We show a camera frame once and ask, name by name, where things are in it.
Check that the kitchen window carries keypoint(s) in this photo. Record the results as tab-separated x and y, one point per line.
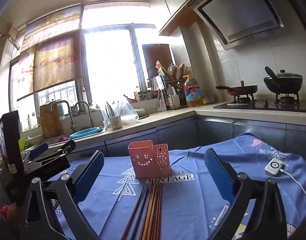
105	67

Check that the red bowl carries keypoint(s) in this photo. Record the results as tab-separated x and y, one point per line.
131	99

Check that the wooden cutting board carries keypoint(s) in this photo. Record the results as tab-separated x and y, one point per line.
49	123

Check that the magenta scrubber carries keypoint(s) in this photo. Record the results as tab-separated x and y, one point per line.
63	139

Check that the red frying pan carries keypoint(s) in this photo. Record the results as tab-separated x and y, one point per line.
243	89

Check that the blue printed tablecloth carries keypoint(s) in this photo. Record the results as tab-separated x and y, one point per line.
193	205

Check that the black gas stove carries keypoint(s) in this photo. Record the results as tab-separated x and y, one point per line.
263	105

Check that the pink plastic utensil holder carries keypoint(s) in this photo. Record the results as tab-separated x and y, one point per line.
140	160

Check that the cream wall cabinet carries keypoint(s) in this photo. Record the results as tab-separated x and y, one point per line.
173	0

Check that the small white device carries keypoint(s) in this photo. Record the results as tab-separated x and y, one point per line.
273	168

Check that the white plastic jug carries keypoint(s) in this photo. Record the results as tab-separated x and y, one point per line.
173	98

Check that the printed window shade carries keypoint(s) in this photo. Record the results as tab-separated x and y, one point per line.
55	62

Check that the black wok with lid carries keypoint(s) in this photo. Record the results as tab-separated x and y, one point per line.
283	81

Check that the curved steel faucet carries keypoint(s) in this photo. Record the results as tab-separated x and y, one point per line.
89	112

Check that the white spray bottle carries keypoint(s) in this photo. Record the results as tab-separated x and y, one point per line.
84	95

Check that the brown board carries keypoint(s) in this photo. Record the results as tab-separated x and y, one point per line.
156	62

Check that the cooking oil bottle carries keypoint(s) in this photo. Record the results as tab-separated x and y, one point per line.
192	93

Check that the white mug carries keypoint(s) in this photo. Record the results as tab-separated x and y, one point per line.
115	123

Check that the dark wooden chopstick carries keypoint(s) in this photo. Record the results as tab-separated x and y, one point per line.
140	212
133	213

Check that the clear plastic bag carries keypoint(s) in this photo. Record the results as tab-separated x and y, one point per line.
129	112

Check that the small white bottle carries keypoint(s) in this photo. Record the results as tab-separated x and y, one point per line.
30	122

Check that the blue plastic basin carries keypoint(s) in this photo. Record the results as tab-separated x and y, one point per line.
84	133

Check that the steel range hood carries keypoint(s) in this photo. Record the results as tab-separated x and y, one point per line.
238	12

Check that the teal bottle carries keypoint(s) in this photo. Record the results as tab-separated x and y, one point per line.
60	111

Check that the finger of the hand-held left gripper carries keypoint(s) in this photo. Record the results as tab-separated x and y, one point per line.
60	151
39	149

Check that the green cup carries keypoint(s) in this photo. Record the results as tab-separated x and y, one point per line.
22	144

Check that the pile of food packets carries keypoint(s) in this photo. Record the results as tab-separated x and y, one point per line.
175	70

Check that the row of seasoning bottles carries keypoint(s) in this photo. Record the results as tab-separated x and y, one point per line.
145	94

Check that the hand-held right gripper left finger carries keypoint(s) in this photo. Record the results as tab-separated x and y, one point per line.
90	177

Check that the angular steel faucet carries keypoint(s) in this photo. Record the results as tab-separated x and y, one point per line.
67	110

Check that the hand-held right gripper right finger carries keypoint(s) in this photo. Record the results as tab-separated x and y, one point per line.
218	177

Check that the packaged kitchen knife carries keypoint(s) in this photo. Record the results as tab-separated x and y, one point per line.
161	102

